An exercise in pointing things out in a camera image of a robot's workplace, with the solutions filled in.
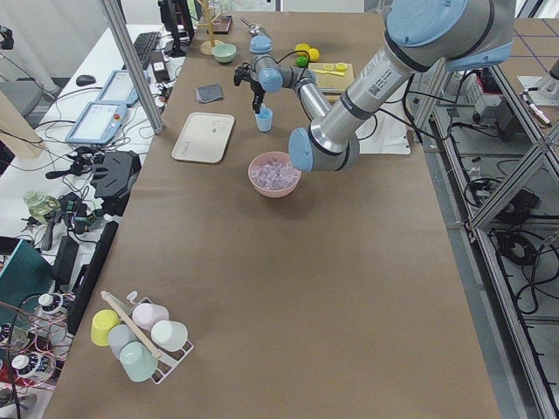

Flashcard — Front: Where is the yellow lemon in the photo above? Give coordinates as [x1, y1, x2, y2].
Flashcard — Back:
[308, 48, 320, 62]
[293, 43, 310, 56]

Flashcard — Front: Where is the mint green bowl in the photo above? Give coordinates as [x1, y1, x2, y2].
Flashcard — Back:
[211, 43, 238, 64]

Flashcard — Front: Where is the grey cup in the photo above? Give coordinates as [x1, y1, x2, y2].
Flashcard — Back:
[108, 323, 136, 360]

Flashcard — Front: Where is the white cup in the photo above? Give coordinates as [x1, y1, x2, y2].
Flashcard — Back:
[150, 320, 189, 352]

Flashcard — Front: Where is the wooden cutting board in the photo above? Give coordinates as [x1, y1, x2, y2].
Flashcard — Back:
[308, 62, 354, 93]

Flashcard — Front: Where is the yellow cup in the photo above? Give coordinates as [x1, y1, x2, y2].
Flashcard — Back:
[90, 309, 120, 347]

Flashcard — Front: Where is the black keyboard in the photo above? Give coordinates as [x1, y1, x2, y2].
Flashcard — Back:
[134, 31, 160, 70]

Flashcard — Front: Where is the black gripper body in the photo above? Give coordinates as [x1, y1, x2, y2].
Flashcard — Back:
[233, 62, 266, 105]

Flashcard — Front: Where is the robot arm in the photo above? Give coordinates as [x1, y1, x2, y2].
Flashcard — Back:
[233, 0, 515, 171]

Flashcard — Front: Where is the steel ice scoop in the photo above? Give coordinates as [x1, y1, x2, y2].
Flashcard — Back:
[240, 17, 267, 37]

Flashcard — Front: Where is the pink bowl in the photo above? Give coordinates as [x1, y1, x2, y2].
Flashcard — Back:
[247, 151, 301, 198]

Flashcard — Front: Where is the pile of clear ice cubes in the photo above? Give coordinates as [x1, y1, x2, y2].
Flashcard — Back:
[249, 158, 300, 190]

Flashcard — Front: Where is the yellow plastic knife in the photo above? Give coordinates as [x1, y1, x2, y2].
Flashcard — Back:
[311, 69, 346, 77]

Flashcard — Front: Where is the pink cup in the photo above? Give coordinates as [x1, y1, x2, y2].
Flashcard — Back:
[132, 303, 169, 332]

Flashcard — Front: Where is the green lime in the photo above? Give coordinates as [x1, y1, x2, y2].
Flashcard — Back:
[295, 57, 308, 67]

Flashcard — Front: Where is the light blue plastic cup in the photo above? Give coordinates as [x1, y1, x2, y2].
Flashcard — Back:
[254, 107, 273, 133]

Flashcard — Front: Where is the mint green cup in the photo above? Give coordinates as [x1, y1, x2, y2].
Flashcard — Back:
[119, 341, 158, 382]

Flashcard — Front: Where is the aluminium frame post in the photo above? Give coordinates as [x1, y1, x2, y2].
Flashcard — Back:
[100, 0, 163, 134]

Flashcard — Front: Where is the white cup rack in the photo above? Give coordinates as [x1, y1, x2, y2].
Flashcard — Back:
[100, 291, 194, 385]

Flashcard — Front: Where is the wooden cup tree stand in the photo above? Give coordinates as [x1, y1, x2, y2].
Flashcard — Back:
[195, 0, 224, 56]

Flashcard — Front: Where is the black computer mouse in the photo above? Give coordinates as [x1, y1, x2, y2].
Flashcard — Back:
[75, 74, 96, 86]

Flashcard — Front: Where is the teach pendant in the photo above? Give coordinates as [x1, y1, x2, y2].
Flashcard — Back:
[66, 100, 128, 145]
[97, 70, 139, 107]

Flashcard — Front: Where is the cream rabbit tray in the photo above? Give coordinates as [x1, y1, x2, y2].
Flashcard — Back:
[171, 112, 235, 164]

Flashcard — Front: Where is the grey folded cloth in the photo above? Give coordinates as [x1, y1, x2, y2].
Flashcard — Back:
[196, 84, 224, 104]

